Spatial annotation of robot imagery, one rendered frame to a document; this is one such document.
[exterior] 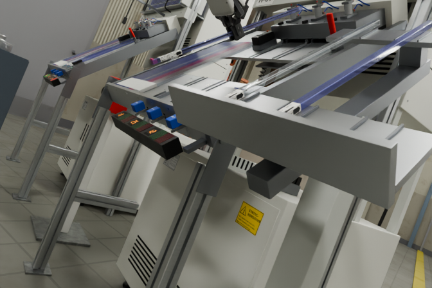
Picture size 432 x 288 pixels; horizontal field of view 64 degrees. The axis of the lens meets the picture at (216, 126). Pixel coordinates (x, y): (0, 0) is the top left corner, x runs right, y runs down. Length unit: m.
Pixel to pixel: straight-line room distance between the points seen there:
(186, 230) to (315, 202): 0.25
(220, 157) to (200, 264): 0.51
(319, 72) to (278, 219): 0.38
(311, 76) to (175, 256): 0.50
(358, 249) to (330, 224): 0.65
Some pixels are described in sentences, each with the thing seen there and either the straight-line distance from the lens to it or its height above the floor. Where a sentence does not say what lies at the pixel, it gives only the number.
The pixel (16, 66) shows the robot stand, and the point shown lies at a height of 0.69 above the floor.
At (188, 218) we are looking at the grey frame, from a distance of 0.67.
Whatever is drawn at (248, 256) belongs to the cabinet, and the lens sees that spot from 0.96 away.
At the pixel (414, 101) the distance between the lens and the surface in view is 1.27.
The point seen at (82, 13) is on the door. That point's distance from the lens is 5.13.
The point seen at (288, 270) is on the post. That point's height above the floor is 0.54.
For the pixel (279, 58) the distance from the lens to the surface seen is 1.04.
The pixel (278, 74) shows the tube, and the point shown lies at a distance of 0.60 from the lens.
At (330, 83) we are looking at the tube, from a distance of 0.53.
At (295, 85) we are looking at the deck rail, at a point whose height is 0.88.
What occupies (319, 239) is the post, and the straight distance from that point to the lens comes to 0.59.
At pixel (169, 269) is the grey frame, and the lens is 0.71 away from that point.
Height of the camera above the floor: 0.70
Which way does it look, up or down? 2 degrees up
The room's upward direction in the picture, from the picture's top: 22 degrees clockwise
